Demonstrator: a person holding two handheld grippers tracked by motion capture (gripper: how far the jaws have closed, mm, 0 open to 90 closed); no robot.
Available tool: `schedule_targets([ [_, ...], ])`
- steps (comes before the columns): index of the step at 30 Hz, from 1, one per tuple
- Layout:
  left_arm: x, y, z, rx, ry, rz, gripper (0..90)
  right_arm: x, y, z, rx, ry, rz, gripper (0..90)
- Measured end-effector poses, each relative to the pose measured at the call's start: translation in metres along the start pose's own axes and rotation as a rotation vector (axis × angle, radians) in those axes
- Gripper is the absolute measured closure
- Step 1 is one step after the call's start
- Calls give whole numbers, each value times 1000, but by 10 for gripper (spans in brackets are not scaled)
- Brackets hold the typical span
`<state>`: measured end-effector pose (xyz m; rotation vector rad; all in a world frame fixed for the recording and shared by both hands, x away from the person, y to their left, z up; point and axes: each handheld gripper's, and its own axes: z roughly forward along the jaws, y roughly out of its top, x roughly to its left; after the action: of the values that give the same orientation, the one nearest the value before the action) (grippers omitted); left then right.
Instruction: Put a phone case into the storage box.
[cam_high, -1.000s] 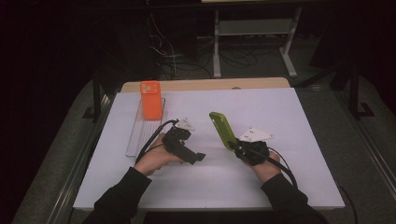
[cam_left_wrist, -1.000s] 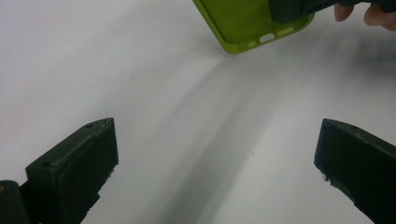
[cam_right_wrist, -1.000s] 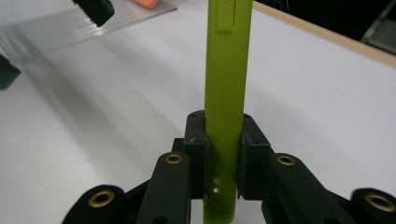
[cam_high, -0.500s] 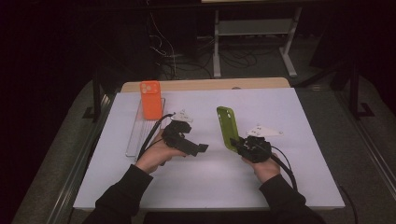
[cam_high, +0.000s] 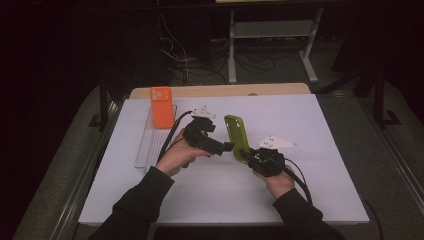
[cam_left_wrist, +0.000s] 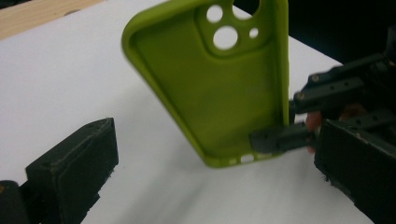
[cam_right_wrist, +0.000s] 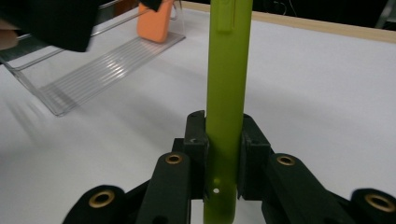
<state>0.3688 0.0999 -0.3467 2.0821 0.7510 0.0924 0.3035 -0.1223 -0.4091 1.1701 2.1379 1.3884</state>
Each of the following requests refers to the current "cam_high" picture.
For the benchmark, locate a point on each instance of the black metal stand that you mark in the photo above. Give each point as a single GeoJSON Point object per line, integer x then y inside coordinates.
{"type": "Point", "coordinates": [104, 100]}
{"type": "Point", "coordinates": [380, 100]}

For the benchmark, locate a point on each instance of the white metal desk frame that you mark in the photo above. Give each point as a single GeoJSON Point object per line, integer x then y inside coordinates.
{"type": "Point", "coordinates": [270, 29]}

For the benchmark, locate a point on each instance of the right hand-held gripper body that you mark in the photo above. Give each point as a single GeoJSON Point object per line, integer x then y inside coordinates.
{"type": "Point", "coordinates": [268, 161]}

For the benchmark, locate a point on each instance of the green cartoon phone case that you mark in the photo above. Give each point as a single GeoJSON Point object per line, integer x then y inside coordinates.
{"type": "Point", "coordinates": [240, 136]}

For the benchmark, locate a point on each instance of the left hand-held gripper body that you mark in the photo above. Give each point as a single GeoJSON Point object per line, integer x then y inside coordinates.
{"type": "Point", "coordinates": [200, 135]}

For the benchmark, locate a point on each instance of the person's left hand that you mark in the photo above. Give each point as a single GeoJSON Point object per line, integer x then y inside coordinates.
{"type": "Point", "coordinates": [176, 155]}

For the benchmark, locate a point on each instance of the person's right hand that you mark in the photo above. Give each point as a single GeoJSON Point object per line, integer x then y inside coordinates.
{"type": "Point", "coordinates": [278, 185]}

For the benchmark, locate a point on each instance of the clear plastic container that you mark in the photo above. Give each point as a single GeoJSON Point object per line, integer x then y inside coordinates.
{"type": "Point", "coordinates": [151, 146]}

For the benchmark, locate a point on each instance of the grey metal rail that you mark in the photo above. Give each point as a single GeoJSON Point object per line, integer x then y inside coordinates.
{"type": "Point", "coordinates": [396, 160]}
{"type": "Point", "coordinates": [90, 173]}

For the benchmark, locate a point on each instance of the wooden table board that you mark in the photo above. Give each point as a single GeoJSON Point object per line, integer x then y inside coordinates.
{"type": "Point", "coordinates": [216, 90]}

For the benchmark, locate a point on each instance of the orange phone case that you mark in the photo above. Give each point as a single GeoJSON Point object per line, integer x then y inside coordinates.
{"type": "Point", "coordinates": [162, 110]}

